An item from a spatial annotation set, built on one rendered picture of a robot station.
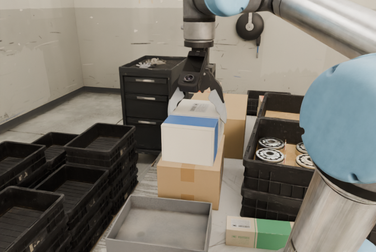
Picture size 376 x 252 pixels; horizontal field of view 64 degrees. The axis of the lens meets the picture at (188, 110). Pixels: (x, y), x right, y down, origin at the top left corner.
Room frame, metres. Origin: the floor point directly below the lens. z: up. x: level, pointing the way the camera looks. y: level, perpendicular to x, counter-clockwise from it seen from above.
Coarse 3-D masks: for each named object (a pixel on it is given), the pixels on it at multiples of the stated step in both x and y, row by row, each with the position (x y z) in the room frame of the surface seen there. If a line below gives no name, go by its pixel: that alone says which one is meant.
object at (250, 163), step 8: (256, 120) 1.16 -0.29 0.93; (272, 120) 1.17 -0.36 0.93; (280, 120) 1.17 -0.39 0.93; (288, 120) 1.16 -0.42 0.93; (256, 128) 1.08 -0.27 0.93; (248, 144) 0.94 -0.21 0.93; (248, 152) 0.88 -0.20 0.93; (248, 160) 0.83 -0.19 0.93; (256, 160) 0.83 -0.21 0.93; (256, 168) 0.82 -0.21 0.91; (264, 168) 0.81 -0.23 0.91; (272, 168) 0.80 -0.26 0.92; (280, 168) 0.79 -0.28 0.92; (288, 168) 0.79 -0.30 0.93; (296, 168) 0.78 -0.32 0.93; (304, 168) 0.78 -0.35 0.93; (304, 176) 0.77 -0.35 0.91
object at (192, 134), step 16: (176, 112) 0.71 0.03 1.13; (192, 112) 0.71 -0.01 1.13; (208, 112) 0.71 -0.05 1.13; (176, 128) 0.61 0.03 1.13; (192, 128) 0.61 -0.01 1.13; (208, 128) 0.60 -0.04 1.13; (176, 144) 0.61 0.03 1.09; (192, 144) 0.61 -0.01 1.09; (208, 144) 0.60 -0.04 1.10; (176, 160) 0.62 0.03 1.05; (192, 160) 0.61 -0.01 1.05; (208, 160) 0.60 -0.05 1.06
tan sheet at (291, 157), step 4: (288, 144) 1.14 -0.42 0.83; (292, 144) 1.14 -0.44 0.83; (256, 148) 1.11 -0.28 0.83; (284, 148) 1.11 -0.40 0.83; (288, 148) 1.11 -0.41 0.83; (292, 148) 1.11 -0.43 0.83; (284, 152) 1.07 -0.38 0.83; (288, 152) 1.07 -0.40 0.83; (292, 152) 1.07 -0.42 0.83; (284, 156) 1.04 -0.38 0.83; (288, 156) 1.04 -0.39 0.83; (292, 156) 1.04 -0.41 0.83; (296, 156) 1.04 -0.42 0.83; (288, 160) 1.01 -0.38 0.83; (292, 160) 1.01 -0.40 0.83; (284, 164) 0.98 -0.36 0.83; (288, 164) 0.98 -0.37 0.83; (292, 164) 0.98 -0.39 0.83
